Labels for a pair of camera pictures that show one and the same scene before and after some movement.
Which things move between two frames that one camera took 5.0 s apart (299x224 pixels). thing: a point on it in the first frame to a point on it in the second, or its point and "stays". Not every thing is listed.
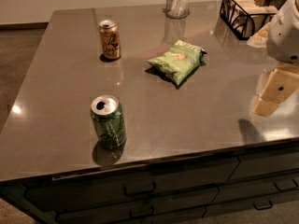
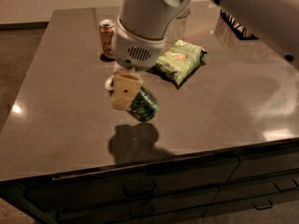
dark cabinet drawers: (170, 190) stays
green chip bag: (180, 61) stays
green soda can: (109, 119) to (144, 106)
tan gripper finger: (280, 87) to (125, 87)
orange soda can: (110, 39) stays
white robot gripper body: (285, 36) to (138, 54)
